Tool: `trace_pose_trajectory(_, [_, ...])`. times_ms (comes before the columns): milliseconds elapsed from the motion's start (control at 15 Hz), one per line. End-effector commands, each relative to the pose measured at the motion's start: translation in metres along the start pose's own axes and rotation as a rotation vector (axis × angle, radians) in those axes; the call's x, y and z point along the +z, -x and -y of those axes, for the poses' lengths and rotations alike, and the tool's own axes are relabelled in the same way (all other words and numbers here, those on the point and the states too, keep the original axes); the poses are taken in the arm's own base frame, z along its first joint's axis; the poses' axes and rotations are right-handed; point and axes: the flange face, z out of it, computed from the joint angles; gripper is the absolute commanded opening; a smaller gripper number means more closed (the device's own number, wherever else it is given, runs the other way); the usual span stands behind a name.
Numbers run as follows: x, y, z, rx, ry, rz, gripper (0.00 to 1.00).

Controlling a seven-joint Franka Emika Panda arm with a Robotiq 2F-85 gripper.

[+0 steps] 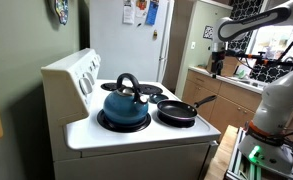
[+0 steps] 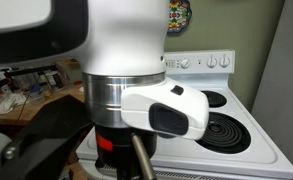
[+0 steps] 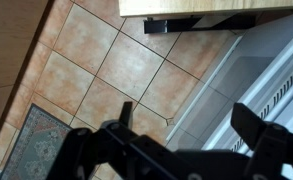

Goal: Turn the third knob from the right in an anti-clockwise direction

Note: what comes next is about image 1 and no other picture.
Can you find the black frying pan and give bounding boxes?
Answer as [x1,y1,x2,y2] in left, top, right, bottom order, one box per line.
[156,94,218,122]

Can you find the bright window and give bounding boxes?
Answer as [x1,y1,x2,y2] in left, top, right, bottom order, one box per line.
[252,24,293,62]

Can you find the white refrigerator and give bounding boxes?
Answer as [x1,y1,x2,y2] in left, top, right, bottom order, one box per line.
[89,0,175,84]

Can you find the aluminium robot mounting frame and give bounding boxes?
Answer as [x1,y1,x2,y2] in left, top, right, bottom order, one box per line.
[225,128,293,180]

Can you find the patterned framed picture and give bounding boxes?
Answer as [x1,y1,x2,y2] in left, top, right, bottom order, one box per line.
[202,25,215,40]

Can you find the large black coil burner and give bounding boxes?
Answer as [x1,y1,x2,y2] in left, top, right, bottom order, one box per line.
[96,108,152,134]
[138,83,164,96]

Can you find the blue paper sheet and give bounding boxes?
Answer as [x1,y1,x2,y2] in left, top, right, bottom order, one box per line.
[145,0,160,27]

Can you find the brown wooden door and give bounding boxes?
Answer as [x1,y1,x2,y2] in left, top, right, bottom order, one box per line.
[161,0,195,95]

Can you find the black white patterned curtain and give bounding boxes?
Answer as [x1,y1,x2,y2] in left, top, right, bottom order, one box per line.
[227,0,265,52]

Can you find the white orange paper note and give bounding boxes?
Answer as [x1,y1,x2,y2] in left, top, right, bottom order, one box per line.
[135,0,151,19]

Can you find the colourful wall decoration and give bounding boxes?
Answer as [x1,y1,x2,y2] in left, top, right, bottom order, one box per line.
[54,0,70,26]

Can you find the green countertop item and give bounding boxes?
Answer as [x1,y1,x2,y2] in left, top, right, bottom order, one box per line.
[235,68,251,80]

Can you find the white kitchen countertop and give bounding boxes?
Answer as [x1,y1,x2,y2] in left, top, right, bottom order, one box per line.
[188,65,293,110]

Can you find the white paper sheet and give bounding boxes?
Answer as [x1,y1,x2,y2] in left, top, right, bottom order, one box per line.
[122,0,136,25]

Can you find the light wooden table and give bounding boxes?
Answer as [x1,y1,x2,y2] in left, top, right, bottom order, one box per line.
[204,124,241,180]

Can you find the wooden kitchen cabinets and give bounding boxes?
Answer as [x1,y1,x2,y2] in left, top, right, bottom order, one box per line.
[181,69,293,141]

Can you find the blue kettle black handle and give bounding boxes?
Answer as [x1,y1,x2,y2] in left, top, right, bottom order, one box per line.
[102,72,150,127]

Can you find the brown cardboard box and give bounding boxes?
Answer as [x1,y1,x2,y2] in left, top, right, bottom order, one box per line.
[206,54,241,78]

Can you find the black white patterned backsplash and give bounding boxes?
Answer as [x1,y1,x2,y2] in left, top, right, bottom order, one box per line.
[250,61,293,84]

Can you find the black orange camera stand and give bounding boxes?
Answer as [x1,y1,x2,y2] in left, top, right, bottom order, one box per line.
[224,49,293,68]

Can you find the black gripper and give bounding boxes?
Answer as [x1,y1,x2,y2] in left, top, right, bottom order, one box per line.
[211,50,226,77]

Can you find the white electric stove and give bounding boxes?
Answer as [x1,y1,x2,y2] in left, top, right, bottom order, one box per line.
[40,48,222,180]

